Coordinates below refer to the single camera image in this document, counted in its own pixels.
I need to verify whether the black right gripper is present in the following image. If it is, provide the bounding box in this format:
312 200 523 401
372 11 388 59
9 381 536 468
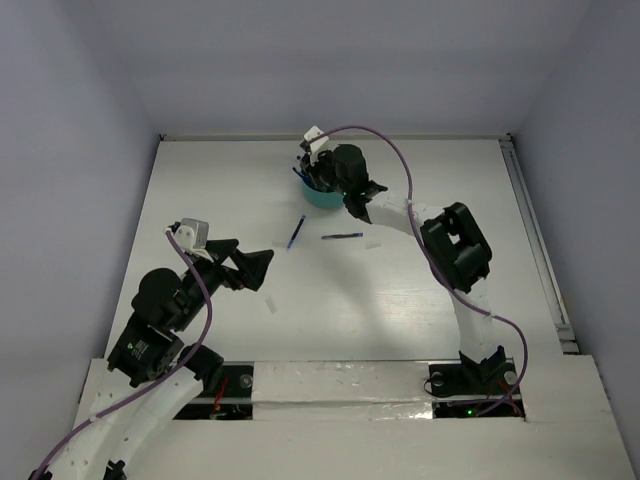
301 148 350 196

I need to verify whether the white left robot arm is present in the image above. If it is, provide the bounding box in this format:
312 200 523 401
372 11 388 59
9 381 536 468
30 233 274 479

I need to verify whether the purple dark gel pen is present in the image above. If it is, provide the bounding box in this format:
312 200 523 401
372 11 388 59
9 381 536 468
321 232 364 240

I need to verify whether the clear plastic cap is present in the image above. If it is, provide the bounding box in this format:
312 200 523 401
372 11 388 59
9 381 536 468
265 297 278 314

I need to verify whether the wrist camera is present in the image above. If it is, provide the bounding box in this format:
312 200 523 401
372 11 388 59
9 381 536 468
165 218 211 259
300 125 330 165

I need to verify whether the blue gel pen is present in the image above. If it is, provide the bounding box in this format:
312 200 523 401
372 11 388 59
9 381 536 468
286 215 306 251

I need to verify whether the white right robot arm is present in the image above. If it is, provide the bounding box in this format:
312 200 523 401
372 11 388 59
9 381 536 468
300 141 505 392

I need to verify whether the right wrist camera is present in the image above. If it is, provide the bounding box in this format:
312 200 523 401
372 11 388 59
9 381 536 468
300 125 330 165

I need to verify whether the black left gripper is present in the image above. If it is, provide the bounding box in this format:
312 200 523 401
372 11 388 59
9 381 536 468
174 237 274 328

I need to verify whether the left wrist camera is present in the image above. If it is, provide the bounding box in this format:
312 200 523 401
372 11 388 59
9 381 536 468
165 218 211 259

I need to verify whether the teal round desk organizer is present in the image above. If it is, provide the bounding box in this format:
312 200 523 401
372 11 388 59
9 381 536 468
302 176 344 210

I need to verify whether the blue ballpoint pen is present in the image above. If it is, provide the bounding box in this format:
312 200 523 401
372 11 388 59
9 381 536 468
292 155 317 191

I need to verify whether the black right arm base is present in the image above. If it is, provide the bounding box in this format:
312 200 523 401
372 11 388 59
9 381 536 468
423 346 526 419

